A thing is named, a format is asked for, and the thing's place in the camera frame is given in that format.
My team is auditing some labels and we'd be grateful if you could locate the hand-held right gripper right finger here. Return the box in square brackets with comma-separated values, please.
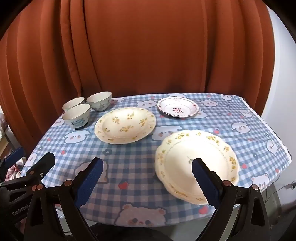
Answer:
[192, 158, 271, 241]

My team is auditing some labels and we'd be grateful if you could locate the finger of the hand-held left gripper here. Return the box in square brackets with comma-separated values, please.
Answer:
[0, 147, 25, 172]
[0, 152, 56, 189]

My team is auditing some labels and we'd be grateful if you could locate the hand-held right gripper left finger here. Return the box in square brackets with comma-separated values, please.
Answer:
[24, 157, 104, 241]

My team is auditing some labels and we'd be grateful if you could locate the scalloped yellow floral plate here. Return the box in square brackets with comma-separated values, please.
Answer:
[154, 129, 240, 205]

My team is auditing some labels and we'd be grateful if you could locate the blue print white bowl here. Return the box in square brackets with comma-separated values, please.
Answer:
[62, 103, 90, 130]

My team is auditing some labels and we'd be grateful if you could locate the plain white bowl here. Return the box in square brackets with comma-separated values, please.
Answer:
[62, 97, 85, 111]

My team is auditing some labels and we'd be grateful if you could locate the round yellow floral plate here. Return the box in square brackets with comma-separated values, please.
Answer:
[94, 107, 156, 144]

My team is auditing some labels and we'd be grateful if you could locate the red patterned scalloped plate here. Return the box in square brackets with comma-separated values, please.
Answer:
[157, 97, 200, 118]

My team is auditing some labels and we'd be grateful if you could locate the leaf pattern white bowl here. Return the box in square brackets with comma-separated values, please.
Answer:
[87, 91, 112, 112]

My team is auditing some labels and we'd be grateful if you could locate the pink white cloth pile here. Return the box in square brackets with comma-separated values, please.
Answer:
[6, 160, 27, 181]

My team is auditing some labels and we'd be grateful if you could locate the blue checked bear tablecloth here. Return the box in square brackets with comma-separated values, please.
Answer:
[20, 93, 292, 227]

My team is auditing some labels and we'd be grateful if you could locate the orange curtain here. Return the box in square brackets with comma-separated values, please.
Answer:
[0, 0, 275, 154]

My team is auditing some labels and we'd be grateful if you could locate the black cable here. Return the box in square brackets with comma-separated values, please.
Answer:
[266, 182, 296, 202]

